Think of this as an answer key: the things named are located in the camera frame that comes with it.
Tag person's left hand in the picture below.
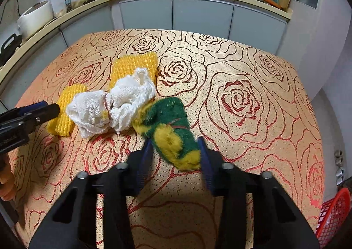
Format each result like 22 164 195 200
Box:
0 154 17 201

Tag black electric kettle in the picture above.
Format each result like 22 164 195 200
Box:
0 34 23 67

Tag white cloth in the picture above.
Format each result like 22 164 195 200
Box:
66 67 156 138

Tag white shoes pair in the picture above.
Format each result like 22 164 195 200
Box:
336 167 345 186

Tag black spice bottle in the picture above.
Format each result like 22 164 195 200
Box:
64 0 73 12

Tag beige shoes pair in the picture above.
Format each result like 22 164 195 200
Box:
334 150 344 167

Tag red plastic mesh basket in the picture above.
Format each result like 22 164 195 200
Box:
316 188 350 248

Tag large yellow bubble wrap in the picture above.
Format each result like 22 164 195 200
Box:
109 51 158 89

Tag white rice cooker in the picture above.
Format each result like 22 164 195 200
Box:
17 0 54 41

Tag green yellow scrub sponge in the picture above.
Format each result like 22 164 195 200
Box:
132 97 200 172

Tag rose pattern tablecloth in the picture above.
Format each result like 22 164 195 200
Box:
9 29 325 248

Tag kitchen base cabinets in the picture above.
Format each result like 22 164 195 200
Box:
1 0 292 111

